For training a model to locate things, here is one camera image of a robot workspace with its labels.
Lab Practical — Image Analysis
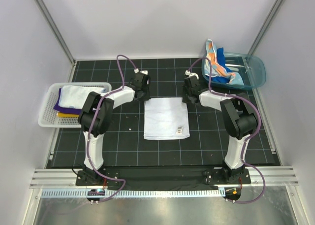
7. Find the white towel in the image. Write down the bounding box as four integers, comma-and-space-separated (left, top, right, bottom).
143, 97, 190, 140

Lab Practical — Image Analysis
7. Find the light blue bear towel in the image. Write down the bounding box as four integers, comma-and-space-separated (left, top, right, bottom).
59, 85, 109, 109

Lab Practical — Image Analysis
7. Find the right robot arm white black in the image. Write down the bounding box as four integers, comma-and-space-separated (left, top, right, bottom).
183, 74, 261, 184

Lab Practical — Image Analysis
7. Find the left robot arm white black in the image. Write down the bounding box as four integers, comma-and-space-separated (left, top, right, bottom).
77, 70, 151, 186

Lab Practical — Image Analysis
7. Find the orange patterned towel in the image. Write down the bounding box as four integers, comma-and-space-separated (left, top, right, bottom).
204, 39, 244, 87

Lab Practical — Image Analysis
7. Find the dark blue towel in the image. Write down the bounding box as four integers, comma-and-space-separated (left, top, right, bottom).
205, 43, 233, 84

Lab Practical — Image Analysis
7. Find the teal plastic bowl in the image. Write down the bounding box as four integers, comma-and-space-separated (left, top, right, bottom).
211, 52, 266, 91

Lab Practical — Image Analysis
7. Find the purple folded towel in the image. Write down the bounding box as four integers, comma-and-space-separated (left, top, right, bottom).
53, 88, 81, 115

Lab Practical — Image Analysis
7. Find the yellow folded towel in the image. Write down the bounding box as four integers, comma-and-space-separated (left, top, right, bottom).
57, 112, 79, 118

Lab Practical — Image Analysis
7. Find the white plastic basket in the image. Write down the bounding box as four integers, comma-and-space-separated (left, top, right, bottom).
38, 82, 112, 128

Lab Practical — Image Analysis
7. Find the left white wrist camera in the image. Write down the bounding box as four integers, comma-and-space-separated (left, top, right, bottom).
134, 68, 148, 75

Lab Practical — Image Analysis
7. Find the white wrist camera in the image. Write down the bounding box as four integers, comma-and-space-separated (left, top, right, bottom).
185, 70, 199, 80
134, 68, 148, 75

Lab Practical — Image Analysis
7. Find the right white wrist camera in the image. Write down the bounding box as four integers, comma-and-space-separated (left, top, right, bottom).
185, 70, 199, 80

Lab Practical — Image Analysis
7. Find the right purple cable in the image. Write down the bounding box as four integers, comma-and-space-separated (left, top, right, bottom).
188, 57, 267, 204

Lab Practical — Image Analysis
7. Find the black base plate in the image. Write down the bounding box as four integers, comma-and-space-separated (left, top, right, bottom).
75, 165, 252, 191

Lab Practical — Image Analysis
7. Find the white slotted cable duct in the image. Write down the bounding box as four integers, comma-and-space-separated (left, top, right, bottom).
41, 188, 225, 199

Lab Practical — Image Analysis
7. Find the aluminium rail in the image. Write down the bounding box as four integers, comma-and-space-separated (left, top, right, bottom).
30, 166, 298, 189

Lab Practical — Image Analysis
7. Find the left aluminium frame post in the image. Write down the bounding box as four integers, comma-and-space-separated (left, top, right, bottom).
34, 0, 75, 64

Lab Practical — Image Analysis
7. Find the aluminium frame post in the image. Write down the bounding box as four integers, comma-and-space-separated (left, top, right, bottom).
248, 0, 285, 56
34, 0, 75, 64

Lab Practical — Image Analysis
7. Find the right aluminium frame post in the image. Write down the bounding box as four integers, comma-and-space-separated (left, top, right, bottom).
248, 0, 285, 56

